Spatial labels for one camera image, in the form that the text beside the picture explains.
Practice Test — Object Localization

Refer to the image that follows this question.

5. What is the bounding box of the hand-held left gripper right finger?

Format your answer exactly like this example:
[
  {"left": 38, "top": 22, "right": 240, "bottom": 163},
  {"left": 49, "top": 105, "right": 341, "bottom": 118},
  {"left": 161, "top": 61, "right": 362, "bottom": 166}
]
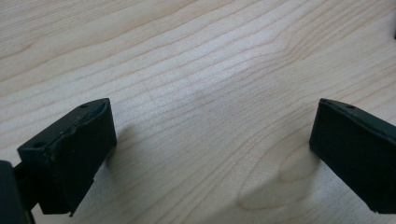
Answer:
[{"left": 308, "top": 98, "right": 396, "bottom": 215}]

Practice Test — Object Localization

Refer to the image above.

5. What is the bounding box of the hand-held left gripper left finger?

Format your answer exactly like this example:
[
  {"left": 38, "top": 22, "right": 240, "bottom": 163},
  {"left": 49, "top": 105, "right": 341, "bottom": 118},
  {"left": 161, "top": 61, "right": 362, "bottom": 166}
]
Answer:
[{"left": 17, "top": 97, "right": 118, "bottom": 217}]

